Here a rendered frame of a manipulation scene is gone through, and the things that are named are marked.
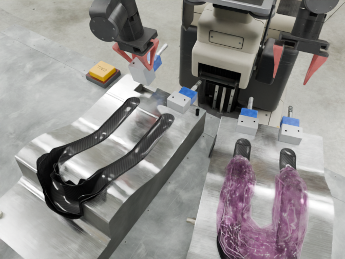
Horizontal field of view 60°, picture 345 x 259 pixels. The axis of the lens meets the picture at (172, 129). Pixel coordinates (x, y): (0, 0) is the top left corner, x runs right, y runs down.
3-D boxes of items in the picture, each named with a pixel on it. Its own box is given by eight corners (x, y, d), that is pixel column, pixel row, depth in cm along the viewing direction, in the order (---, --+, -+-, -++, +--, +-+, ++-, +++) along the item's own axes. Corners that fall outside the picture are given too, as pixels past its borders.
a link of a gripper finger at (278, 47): (295, 86, 67) (311, 43, 63) (263, 78, 68) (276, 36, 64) (294, 79, 73) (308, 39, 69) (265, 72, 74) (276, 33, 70)
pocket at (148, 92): (144, 90, 87) (142, 80, 84) (158, 97, 85) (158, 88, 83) (134, 99, 85) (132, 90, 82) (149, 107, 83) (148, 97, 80)
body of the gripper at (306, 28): (326, 53, 63) (341, 16, 59) (277, 42, 65) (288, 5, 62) (323, 49, 68) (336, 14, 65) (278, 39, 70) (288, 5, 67)
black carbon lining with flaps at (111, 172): (131, 99, 83) (127, 72, 75) (180, 124, 77) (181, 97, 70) (30, 197, 64) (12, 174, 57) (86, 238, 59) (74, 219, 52)
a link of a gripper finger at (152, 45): (150, 80, 73) (140, 49, 66) (128, 72, 76) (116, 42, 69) (165, 62, 76) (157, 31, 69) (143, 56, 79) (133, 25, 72)
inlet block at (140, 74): (160, 50, 85) (156, 34, 81) (175, 54, 83) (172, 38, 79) (133, 81, 80) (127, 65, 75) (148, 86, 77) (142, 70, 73)
